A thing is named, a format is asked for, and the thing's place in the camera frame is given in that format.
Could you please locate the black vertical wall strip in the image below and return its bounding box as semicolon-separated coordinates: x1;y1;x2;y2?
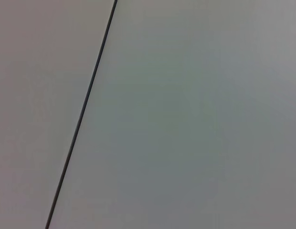
44;0;118;229

